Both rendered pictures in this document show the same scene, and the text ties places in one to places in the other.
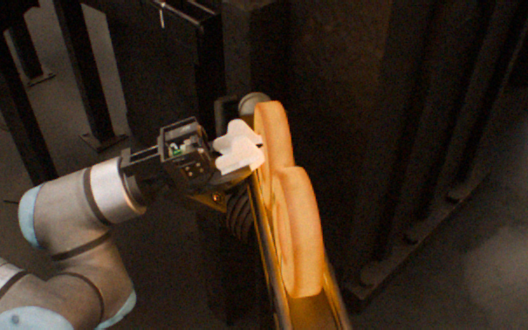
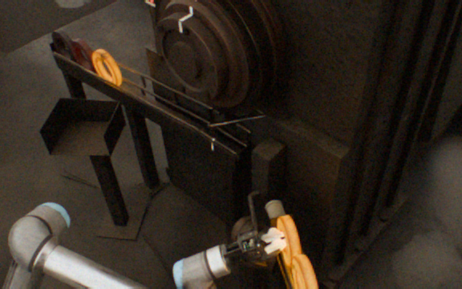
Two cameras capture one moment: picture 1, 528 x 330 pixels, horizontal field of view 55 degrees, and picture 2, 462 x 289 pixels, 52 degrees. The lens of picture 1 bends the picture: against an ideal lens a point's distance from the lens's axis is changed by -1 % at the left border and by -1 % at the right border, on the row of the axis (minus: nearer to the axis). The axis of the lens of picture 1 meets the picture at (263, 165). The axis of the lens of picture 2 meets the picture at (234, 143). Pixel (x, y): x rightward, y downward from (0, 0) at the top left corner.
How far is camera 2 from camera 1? 0.81 m
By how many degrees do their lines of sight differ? 2
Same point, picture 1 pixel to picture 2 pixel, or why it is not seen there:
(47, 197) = (188, 269)
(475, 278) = (399, 270)
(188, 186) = (253, 259)
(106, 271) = not seen: outside the picture
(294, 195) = (305, 272)
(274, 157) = (292, 248)
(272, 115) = (289, 227)
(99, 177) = (212, 259)
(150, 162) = (236, 251)
